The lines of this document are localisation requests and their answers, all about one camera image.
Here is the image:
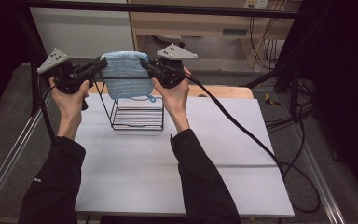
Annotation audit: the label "chair base leg with castor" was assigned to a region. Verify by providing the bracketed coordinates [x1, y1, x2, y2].
[152, 34, 186, 49]

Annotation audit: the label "hanging cable bundle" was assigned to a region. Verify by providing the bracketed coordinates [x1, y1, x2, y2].
[249, 15, 282, 70]

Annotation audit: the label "white table cover sheet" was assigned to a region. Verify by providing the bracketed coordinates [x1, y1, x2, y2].
[74, 92, 296, 217]

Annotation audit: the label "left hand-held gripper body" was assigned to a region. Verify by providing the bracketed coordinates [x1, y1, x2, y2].
[36, 47, 91, 95]

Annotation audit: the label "aluminium rail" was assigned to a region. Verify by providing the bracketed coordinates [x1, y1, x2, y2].
[287, 124, 347, 224]
[0, 92, 52, 213]

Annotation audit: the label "white cabinet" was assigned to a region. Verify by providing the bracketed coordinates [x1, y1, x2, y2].
[29, 7, 137, 59]

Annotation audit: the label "blue striped towel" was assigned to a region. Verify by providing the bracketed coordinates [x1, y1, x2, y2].
[100, 50, 157, 104]

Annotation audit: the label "person's right hand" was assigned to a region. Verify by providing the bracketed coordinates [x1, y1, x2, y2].
[151, 67, 191, 119]

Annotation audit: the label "black floor cables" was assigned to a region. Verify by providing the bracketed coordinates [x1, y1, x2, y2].
[264, 78, 317, 180]

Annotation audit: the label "black wire rack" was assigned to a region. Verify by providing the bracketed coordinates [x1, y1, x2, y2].
[91, 56, 165, 132]

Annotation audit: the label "yellow black tape strip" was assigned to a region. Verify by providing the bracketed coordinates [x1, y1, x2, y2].
[264, 92, 281, 107]

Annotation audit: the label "person's left hand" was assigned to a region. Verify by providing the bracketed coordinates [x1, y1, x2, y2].
[48, 77, 91, 126]

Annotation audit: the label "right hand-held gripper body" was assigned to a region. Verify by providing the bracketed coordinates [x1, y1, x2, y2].
[156, 42, 199, 89]

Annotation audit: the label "right hand-held gripper cable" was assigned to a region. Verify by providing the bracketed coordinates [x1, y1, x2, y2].
[181, 72, 322, 215]

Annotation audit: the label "left hand-held gripper cable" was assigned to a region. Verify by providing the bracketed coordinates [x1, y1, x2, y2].
[37, 73, 59, 143]

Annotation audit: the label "black metal frame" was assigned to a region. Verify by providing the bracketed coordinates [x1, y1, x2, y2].
[12, 0, 306, 122]

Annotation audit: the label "white wall socket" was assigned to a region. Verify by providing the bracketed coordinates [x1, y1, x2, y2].
[242, 0, 270, 10]

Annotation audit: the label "black curtain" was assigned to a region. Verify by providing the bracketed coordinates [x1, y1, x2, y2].
[276, 0, 358, 200]
[0, 0, 42, 125]

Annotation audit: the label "hand-held gripper cable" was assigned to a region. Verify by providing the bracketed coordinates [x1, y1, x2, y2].
[37, 73, 59, 143]
[181, 72, 322, 215]

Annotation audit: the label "light wooden desk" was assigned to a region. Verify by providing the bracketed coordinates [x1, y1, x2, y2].
[127, 0, 302, 69]

